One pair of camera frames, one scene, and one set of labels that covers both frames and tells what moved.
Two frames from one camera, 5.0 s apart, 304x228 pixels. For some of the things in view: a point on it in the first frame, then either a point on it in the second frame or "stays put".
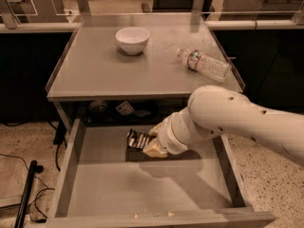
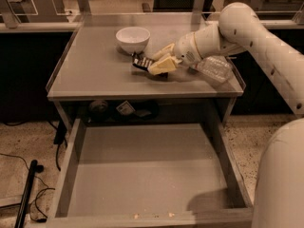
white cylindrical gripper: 167,138 → 186,49
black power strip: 60,134 stays put
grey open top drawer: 103,183 stays put
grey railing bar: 211,26 stays put
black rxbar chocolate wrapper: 138,140 → 141,63
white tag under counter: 125,108 stays put
